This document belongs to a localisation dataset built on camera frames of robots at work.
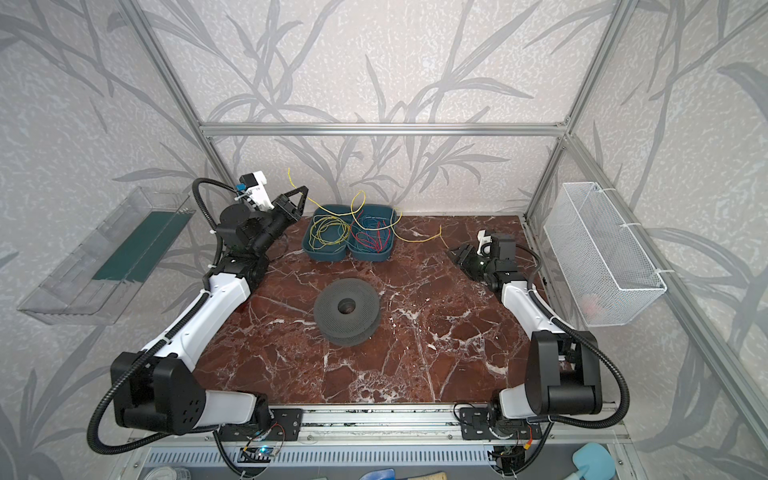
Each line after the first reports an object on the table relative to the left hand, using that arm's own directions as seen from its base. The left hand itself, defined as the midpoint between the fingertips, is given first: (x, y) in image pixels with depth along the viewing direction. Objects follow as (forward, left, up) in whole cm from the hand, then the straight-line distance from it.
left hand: (312, 180), depth 71 cm
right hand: (-2, -36, -23) cm, 43 cm away
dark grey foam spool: (-15, -5, -40) cm, 43 cm away
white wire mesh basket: (-22, -65, -5) cm, 69 cm away
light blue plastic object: (-53, -68, -39) cm, 94 cm away
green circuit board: (-52, +13, -42) cm, 68 cm away
